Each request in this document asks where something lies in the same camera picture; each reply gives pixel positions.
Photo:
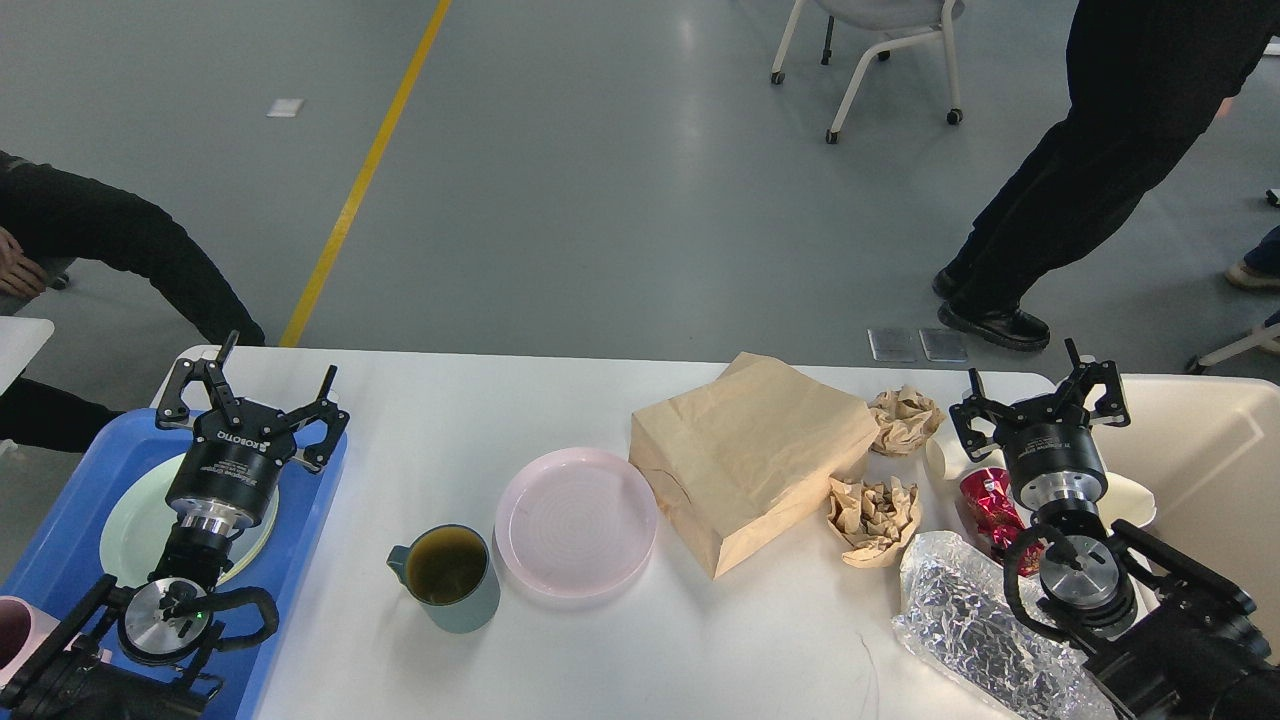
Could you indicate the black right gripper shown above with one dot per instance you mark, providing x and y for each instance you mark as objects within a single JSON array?
[{"x": 1052, "y": 452}]

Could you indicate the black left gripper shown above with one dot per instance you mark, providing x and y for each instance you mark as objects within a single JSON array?
[{"x": 237, "y": 453}]

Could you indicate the teal mug yellow inside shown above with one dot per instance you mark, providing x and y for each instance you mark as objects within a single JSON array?
[{"x": 450, "y": 572}]

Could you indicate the pink plate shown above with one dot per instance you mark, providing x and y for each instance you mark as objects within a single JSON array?
[{"x": 575, "y": 527}]

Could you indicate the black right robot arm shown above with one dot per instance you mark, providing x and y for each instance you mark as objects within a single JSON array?
[{"x": 1164, "y": 637}]

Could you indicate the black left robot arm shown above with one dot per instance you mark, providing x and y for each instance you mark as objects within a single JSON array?
[{"x": 160, "y": 578}]

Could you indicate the crushed red can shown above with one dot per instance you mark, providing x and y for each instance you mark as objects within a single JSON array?
[{"x": 986, "y": 493}]

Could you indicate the white paper cup lying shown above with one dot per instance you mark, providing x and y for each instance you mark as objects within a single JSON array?
[{"x": 946, "y": 459}]

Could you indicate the white paper cup right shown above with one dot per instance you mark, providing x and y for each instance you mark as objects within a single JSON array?
[{"x": 1126, "y": 500}]

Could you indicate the metal floor plate right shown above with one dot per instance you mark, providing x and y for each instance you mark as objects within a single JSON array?
[{"x": 942, "y": 345}]

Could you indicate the metal floor plate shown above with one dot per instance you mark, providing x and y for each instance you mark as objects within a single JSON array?
[
  {"x": 893, "y": 345},
  {"x": 942, "y": 345}
]

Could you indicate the light green plate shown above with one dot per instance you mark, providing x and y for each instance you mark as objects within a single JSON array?
[{"x": 139, "y": 524}]

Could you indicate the crumpled brown paper upper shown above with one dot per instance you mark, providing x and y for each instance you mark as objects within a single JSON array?
[{"x": 906, "y": 419}]

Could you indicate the crumpled brown paper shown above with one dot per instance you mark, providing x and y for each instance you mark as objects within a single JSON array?
[
  {"x": 906, "y": 419},
  {"x": 876, "y": 522}
]

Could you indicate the beige plastic bin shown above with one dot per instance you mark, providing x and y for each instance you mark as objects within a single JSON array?
[{"x": 1208, "y": 449}]

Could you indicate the metal floor plate left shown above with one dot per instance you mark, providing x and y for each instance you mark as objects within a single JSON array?
[{"x": 893, "y": 345}]

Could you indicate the crumpled brown paper lower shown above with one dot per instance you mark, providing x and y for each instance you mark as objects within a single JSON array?
[{"x": 876, "y": 522}]

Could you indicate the silver foil plastic bag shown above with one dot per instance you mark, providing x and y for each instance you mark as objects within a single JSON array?
[{"x": 955, "y": 617}]

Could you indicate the blue plastic tray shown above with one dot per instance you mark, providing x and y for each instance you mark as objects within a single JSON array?
[{"x": 62, "y": 561}]

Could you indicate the white chair leg right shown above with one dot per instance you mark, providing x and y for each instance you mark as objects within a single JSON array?
[{"x": 1260, "y": 337}]

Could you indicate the white side table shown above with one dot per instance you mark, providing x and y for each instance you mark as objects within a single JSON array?
[{"x": 21, "y": 339}]

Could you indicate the beige shoe at right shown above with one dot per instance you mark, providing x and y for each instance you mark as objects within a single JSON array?
[{"x": 1243, "y": 276}]

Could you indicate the pink mug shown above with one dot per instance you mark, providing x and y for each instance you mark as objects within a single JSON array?
[{"x": 23, "y": 629}]

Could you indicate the brown paper bag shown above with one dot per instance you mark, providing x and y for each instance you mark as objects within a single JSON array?
[{"x": 735, "y": 463}]

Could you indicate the standing person in black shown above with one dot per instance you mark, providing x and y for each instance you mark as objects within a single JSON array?
[{"x": 1146, "y": 79}]

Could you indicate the white rolling chair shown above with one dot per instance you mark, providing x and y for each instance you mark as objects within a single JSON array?
[{"x": 898, "y": 24}]

